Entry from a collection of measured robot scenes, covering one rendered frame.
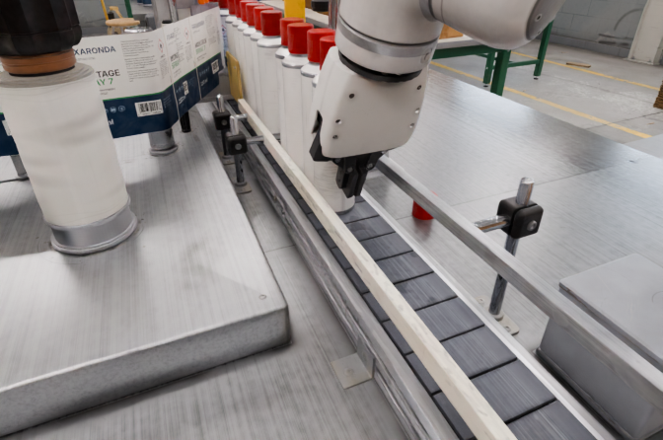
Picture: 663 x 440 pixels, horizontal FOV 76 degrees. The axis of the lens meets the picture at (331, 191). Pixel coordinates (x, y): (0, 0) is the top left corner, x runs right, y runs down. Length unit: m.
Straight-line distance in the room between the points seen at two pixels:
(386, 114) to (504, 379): 0.24
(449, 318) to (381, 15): 0.26
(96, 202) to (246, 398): 0.25
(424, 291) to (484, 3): 0.26
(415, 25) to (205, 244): 0.32
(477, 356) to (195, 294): 0.26
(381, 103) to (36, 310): 0.36
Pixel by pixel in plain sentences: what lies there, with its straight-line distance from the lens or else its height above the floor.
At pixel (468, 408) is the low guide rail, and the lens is 0.32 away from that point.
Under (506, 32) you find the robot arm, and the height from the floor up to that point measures 1.12.
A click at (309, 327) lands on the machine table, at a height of 0.83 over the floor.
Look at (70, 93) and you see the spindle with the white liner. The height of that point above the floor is 1.05.
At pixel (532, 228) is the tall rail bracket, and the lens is 0.42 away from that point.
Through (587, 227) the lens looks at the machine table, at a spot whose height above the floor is 0.83.
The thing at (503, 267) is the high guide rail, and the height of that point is 0.96.
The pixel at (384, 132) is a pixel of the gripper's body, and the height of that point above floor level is 1.01.
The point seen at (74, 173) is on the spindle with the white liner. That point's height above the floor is 0.97.
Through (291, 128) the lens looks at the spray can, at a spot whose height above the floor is 0.96.
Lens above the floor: 1.17
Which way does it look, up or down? 30 degrees down
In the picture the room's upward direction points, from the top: straight up
